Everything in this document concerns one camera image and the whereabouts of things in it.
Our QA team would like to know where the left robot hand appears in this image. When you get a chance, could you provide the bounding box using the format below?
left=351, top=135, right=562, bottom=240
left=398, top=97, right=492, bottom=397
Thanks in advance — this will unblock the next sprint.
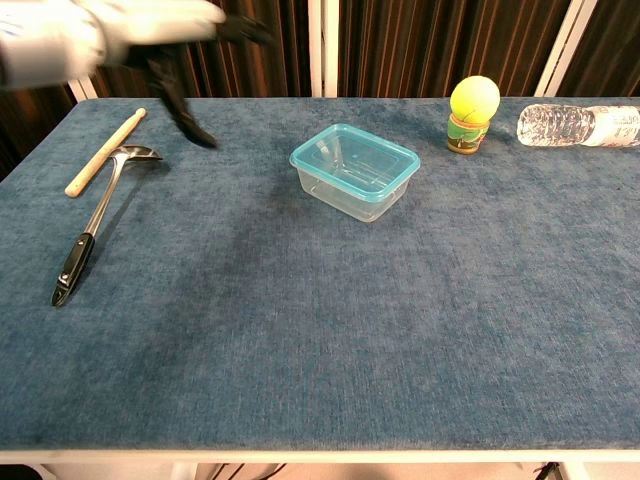
left=92, top=0, right=275, bottom=150

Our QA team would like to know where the blue transparent plastic lid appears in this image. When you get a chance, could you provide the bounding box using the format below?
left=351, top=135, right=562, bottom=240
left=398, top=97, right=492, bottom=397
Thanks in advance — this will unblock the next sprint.
left=289, top=123, right=421, bottom=204

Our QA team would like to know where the blue cloth-covered table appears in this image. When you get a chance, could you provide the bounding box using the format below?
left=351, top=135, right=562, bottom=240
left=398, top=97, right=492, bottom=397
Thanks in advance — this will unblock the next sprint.
left=0, top=97, right=640, bottom=451

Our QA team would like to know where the wooden stick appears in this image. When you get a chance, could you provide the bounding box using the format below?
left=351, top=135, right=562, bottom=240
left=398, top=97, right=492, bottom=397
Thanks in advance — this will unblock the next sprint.
left=64, top=107, right=148, bottom=198

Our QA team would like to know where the dark brown pleated curtain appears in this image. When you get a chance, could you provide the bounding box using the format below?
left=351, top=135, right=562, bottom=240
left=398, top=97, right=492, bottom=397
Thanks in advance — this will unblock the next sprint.
left=0, top=0, right=640, bottom=181

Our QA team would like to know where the clear plastic food container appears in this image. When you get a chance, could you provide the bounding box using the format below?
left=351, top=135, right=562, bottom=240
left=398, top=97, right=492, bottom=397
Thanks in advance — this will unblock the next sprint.
left=294, top=167, right=411, bottom=224

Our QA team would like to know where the yellow tennis ball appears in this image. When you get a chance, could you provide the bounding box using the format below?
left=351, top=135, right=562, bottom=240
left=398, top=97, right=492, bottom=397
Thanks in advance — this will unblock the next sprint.
left=449, top=75, right=502, bottom=125

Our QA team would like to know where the clear plastic water bottle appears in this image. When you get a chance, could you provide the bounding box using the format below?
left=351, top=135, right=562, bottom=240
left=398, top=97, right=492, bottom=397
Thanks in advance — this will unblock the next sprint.
left=516, top=103, right=640, bottom=149

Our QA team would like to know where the white frame post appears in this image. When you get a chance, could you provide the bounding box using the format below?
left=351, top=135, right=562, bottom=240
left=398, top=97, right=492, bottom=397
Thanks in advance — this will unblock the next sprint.
left=307, top=0, right=341, bottom=99
left=67, top=78, right=100, bottom=102
left=533, top=0, right=597, bottom=98

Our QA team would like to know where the metal ladle black handle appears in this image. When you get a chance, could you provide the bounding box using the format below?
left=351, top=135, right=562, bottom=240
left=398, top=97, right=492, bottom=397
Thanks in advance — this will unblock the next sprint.
left=51, top=144, right=164, bottom=308

